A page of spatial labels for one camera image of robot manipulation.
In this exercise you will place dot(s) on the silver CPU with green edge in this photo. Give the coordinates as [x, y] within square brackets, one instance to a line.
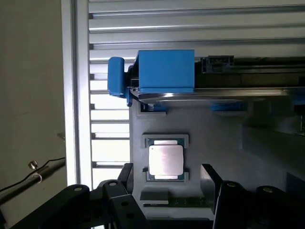
[165, 159]

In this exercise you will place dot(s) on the grey parts rack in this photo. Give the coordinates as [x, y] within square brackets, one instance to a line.
[214, 143]

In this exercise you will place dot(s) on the aluminium table frame profile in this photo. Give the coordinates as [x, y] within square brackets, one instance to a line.
[81, 95]

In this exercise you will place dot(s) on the green RAM stick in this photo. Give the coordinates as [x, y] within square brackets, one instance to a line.
[190, 201]

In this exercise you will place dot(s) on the small silver knob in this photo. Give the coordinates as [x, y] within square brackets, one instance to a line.
[33, 164]

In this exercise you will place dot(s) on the blue plastic clip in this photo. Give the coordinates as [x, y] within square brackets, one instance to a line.
[115, 76]

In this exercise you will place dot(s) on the black graphics card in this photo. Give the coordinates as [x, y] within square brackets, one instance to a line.
[262, 74]

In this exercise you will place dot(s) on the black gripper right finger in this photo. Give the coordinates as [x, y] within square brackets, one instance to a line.
[228, 205]

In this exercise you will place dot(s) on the blue plastic holder block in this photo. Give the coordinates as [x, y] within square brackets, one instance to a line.
[166, 71]

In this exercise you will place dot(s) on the silver disk drive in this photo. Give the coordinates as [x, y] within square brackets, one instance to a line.
[214, 95]

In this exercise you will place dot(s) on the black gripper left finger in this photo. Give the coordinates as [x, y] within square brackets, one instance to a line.
[119, 205]

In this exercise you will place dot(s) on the dark metal rod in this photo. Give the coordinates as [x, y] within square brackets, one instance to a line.
[28, 182]

